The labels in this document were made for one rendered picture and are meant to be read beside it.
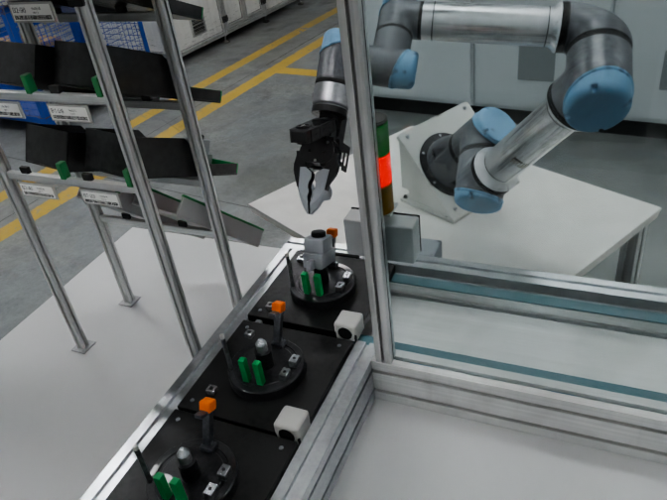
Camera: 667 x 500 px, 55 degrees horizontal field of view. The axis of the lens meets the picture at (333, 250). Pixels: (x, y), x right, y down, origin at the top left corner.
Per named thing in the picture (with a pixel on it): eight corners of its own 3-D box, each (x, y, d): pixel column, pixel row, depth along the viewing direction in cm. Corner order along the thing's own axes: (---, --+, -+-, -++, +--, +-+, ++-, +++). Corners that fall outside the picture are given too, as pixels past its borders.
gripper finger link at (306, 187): (319, 217, 128) (327, 172, 129) (307, 212, 123) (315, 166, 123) (305, 215, 130) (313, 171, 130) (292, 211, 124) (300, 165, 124)
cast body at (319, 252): (317, 258, 135) (315, 226, 133) (335, 260, 134) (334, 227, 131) (298, 270, 128) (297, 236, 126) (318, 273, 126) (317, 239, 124)
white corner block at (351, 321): (343, 323, 128) (341, 309, 126) (365, 327, 126) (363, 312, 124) (334, 339, 125) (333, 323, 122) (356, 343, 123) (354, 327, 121)
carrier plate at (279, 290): (298, 256, 150) (297, 249, 149) (395, 271, 141) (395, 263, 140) (248, 321, 132) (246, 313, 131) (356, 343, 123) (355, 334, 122)
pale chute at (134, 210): (166, 228, 161) (171, 211, 161) (203, 239, 154) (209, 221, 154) (75, 196, 137) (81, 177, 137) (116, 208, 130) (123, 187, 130)
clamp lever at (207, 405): (206, 438, 102) (205, 395, 100) (216, 442, 101) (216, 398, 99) (193, 450, 99) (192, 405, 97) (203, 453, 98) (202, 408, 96)
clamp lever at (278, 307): (276, 338, 120) (276, 300, 118) (285, 340, 119) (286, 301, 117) (266, 344, 117) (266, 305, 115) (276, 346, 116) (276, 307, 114)
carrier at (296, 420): (245, 326, 131) (232, 278, 124) (353, 348, 122) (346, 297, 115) (179, 414, 113) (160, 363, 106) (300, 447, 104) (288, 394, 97)
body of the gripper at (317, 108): (346, 176, 129) (356, 117, 129) (331, 167, 121) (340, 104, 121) (313, 173, 132) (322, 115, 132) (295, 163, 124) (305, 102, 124)
